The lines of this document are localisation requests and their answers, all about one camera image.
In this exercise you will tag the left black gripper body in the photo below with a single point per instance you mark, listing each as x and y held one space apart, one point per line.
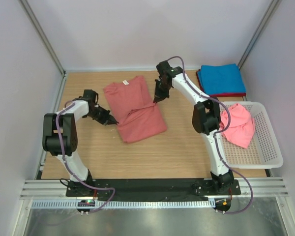
100 115

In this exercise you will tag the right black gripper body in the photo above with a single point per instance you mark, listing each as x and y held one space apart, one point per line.
161 90

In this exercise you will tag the salmon pink t-shirt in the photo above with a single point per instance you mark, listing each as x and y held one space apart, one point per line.
132 106

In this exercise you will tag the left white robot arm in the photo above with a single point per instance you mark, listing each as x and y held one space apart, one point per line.
60 138

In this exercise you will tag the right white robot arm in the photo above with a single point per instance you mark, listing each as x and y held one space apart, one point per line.
206 118

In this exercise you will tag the folded blue t-shirt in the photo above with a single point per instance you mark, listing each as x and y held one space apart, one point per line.
227 67

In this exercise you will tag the folded red t-shirt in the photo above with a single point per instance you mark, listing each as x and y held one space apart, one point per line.
221 84

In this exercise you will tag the bright pink t-shirt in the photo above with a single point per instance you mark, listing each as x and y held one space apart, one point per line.
242 126

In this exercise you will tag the white plastic basket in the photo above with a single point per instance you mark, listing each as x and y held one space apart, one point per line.
263 151

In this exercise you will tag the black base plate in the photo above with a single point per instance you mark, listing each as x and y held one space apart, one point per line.
137 189

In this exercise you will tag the white slotted cable duct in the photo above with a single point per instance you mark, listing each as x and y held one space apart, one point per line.
89 204

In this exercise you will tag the aluminium frame rail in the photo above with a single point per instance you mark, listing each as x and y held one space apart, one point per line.
48 189

